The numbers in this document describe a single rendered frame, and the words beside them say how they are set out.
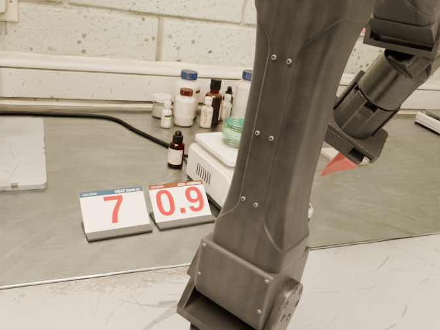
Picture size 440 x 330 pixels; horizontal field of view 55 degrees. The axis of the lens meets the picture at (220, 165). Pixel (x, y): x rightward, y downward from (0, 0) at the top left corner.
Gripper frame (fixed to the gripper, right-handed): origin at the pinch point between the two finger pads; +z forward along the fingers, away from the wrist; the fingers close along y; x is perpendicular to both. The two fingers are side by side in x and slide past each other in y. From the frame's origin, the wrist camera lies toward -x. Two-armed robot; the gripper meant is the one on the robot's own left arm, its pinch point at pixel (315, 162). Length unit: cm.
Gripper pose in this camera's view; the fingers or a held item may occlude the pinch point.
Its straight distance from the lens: 64.5
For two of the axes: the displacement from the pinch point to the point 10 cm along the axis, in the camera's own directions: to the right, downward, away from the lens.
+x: -4.7, 5.6, -6.8
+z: -3.6, 5.8, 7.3
